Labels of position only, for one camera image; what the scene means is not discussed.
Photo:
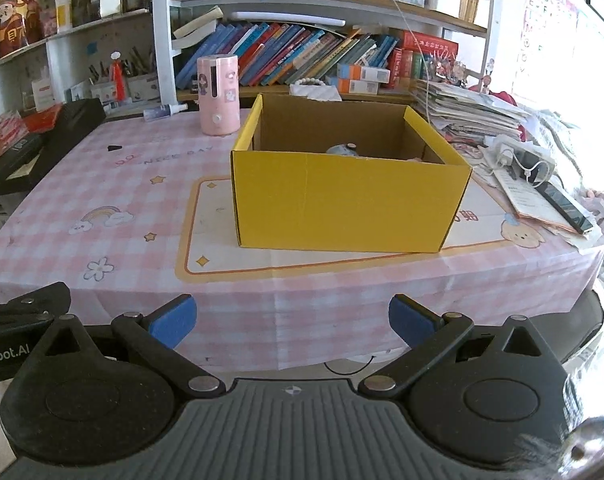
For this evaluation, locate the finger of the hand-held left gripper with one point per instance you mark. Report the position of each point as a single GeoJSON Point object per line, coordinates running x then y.
{"type": "Point", "coordinates": [26, 305]}

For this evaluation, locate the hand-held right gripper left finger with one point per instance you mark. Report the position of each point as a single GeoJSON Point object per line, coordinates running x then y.
{"type": "Point", "coordinates": [174, 320]}

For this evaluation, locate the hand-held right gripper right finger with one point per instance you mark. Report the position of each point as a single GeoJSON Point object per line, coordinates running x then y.
{"type": "Point", "coordinates": [412, 320]}

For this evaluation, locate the yellow cardboard box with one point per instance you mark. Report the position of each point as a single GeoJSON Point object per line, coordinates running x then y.
{"type": "Point", "coordinates": [342, 200]}

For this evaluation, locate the small blue toy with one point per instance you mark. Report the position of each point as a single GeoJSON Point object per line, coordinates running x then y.
{"type": "Point", "coordinates": [342, 149]}

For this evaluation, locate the black long box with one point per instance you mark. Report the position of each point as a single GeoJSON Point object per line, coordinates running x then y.
{"type": "Point", "coordinates": [16, 157]}

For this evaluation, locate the white orange booklet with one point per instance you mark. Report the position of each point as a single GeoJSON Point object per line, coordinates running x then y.
{"type": "Point", "coordinates": [527, 200]}

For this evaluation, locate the black smartphone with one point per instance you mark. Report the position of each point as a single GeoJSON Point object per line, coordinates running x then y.
{"type": "Point", "coordinates": [567, 207]}

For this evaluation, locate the shiny silver bauble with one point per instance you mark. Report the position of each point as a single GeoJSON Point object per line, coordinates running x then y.
{"type": "Point", "coordinates": [584, 442]}

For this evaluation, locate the white red label box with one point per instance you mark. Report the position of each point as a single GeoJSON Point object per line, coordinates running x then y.
{"type": "Point", "coordinates": [42, 94]}

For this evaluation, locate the stack of papers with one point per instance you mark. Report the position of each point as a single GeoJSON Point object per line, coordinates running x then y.
{"type": "Point", "coordinates": [472, 112]}

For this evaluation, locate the pink humidifier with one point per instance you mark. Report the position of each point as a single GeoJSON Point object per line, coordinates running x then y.
{"type": "Point", "coordinates": [219, 100]}

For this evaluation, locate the white pen holders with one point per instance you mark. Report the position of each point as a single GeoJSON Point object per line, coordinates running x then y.
{"type": "Point", "coordinates": [141, 87]}

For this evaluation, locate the orange blue white carton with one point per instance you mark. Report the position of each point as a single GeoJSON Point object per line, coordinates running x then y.
{"type": "Point", "coordinates": [357, 86]}
{"type": "Point", "coordinates": [364, 73]}

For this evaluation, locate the red plush ornaments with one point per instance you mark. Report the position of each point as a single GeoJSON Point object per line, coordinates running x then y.
{"type": "Point", "coordinates": [497, 92]}

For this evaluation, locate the red tassel ornament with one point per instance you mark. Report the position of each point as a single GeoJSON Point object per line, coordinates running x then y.
{"type": "Point", "coordinates": [118, 77]}

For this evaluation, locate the white quilted purse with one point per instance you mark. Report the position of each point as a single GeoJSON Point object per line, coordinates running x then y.
{"type": "Point", "coordinates": [314, 91]}

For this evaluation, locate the acrylic character stands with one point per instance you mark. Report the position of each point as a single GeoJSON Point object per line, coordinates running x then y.
{"type": "Point", "coordinates": [444, 70]}

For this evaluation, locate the set of red thick books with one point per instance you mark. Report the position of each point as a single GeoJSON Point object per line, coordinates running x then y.
{"type": "Point", "coordinates": [422, 57]}

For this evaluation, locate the fortune god paper lantern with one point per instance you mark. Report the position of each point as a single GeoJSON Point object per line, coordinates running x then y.
{"type": "Point", "coordinates": [16, 25]}

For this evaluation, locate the row of leaning blue books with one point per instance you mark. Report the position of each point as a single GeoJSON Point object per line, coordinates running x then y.
{"type": "Point", "coordinates": [282, 55]}

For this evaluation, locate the thick cream book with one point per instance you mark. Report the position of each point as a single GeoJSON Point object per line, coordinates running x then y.
{"type": "Point", "coordinates": [196, 27]}

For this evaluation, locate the white bottle yellow label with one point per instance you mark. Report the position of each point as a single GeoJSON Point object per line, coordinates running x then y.
{"type": "Point", "coordinates": [63, 12]}

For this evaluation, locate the white bookshelf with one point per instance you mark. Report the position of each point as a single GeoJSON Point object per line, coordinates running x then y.
{"type": "Point", "coordinates": [161, 25]}

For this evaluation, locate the wall poster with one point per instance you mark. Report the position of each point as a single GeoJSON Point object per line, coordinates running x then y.
{"type": "Point", "coordinates": [547, 35]}

